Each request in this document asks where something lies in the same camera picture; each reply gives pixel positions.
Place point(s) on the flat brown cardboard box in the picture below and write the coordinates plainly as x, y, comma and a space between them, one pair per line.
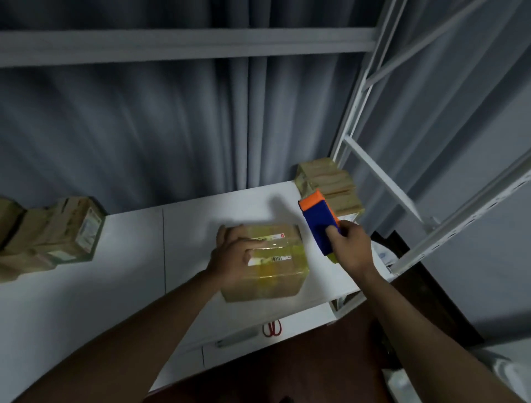
23, 265

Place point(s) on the pile of brown cardboard boxes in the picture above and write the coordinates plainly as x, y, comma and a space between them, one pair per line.
332, 182

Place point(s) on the white plastic bag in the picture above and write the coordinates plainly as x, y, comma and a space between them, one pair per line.
504, 373

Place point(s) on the white plastic object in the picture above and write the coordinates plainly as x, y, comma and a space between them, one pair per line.
383, 255

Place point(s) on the person's right fingers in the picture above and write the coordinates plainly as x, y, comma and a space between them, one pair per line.
337, 233

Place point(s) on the large labelled cardboard box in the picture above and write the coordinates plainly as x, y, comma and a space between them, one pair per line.
62, 230

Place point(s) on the person's right hand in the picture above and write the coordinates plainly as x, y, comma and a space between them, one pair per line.
354, 251

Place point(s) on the person's left hand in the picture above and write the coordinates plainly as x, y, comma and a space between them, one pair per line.
230, 263

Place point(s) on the person's right forearm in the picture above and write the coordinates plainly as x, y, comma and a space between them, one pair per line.
419, 332

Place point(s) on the person's left fingers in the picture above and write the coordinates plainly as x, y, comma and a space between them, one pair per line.
244, 245

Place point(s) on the taped brown cardboard box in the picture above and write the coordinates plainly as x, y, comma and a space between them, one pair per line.
276, 270

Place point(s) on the grey curtain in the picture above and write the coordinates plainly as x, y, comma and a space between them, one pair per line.
124, 128

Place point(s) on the small brown cardboard box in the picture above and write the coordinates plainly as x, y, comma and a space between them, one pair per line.
9, 220

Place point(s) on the white metal shelf rack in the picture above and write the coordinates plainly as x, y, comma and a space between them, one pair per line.
166, 45

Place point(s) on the person's left forearm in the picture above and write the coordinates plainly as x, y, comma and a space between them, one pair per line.
137, 336

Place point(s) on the blue orange tape dispenser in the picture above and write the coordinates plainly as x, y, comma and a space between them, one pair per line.
319, 218

